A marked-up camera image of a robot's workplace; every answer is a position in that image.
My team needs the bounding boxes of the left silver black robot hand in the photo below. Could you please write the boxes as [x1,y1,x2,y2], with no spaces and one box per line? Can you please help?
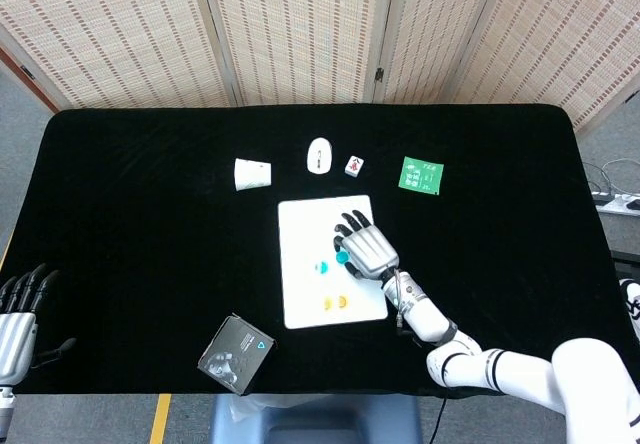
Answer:
[0,262,77,386]

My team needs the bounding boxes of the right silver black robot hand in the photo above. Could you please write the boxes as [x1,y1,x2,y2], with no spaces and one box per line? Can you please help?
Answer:
[332,209,401,281]

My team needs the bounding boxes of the white magnetic board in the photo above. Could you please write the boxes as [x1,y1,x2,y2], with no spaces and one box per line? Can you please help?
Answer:
[277,194,390,330]

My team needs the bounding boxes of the green printed packet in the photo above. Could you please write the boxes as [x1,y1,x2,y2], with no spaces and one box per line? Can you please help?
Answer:
[397,155,445,196]

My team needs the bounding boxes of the white computer mouse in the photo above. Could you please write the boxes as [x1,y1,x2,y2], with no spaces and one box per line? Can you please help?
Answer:
[305,136,335,176]

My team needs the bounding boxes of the white paper cup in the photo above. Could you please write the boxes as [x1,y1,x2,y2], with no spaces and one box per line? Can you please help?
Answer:
[233,157,273,193]

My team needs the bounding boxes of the black tracker cardboard box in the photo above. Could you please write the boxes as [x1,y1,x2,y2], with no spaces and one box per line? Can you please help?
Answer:
[197,314,278,397]

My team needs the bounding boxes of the black velvet tablecloth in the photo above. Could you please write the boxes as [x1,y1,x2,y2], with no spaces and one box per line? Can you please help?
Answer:
[2,103,619,398]

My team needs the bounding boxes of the woven bamboo folding screen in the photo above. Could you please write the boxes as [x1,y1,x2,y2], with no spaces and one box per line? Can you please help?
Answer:
[0,0,640,130]

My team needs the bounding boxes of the white power strip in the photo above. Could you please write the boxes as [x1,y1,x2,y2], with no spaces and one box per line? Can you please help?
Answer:
[592,191,640,216]

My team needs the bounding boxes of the white black sneaker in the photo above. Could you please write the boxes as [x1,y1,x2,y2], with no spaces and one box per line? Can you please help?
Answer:
[618,277,640,343]

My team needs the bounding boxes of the grey blue robot pedestal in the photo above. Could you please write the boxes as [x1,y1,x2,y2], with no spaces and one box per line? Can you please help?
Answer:
[207,392,424,444]

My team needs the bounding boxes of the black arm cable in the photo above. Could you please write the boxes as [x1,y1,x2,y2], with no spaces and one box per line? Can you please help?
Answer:
[429,397,448,444]

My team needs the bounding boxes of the white floor cables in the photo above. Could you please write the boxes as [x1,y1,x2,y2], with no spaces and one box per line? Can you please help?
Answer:
[582,158,640,200]

